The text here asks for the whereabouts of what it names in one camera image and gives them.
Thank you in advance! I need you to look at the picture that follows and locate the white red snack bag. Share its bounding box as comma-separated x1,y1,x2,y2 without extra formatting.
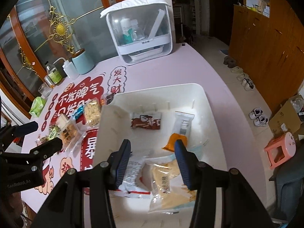
111,154,150,199

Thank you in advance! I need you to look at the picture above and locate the large yellow cracker bag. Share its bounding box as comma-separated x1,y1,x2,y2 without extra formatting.
146,155,196,213

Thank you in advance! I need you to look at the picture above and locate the orange white snack sachet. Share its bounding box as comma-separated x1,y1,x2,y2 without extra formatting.
162,111,195,152

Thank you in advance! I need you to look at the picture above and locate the orange crab roe snack bag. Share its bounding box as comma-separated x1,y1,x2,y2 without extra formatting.
59,119,87,153

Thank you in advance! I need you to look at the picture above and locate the brown chocolate snack packet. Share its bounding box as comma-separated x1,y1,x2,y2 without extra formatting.
131,112,162,130

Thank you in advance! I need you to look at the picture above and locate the blue biscuit packet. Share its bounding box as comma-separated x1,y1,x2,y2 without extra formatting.
71,105,84,120

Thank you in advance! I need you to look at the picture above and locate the dark snack red-edged bag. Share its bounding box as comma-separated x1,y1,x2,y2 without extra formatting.
100,93,115,106

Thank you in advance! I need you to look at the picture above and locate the clear candy bag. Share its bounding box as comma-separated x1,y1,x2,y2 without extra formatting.
36,134,49,146

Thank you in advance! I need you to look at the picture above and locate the green wrapped cake packet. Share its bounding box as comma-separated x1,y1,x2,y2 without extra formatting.
48,125,60,141

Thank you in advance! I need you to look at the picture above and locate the green tissue pack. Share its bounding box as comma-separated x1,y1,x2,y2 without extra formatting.
29,97,46,117

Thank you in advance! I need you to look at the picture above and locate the beige wafer biscuit pack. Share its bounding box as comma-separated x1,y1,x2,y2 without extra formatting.
56,113,69,129

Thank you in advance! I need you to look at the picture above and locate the clear drinking glass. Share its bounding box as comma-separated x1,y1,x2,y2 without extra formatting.
38,83,53,99

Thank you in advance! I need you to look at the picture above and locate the white plastic storage bin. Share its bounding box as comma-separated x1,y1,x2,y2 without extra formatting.
93,83,227,227

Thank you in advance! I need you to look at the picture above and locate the pink printed tablecloth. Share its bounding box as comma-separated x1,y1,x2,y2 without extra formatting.
21,43,267,228

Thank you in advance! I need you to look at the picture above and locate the small metal tin can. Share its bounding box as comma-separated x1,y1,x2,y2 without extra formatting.
44,75,55,89

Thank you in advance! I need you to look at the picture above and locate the green label glass bottle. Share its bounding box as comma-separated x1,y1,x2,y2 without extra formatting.
46,61,62,84

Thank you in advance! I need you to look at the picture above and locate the white squeeze bottle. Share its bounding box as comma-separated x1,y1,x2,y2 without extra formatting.
53,57,79,80

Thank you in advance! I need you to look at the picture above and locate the white black sneaker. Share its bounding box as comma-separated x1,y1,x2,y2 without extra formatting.
253,115,269,127
248,107,263,120

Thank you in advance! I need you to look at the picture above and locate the light blue canister wooden lid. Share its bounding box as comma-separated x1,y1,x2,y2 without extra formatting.
72,48,95,75

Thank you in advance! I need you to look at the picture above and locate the pink plastic stool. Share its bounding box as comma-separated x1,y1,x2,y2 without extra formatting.
264,132,296,169

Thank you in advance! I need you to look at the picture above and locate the cardboard box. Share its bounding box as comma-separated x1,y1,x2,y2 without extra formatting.
268,94,303,137

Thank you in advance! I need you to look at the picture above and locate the wooden glass door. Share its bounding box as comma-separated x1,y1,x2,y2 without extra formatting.
0,0,140,120

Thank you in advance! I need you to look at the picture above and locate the wooden cabinet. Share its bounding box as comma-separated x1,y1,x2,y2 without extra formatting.
229,5,303,113

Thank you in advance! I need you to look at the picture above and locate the white lidded organizer box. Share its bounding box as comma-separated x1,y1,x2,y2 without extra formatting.
101,0,173,65

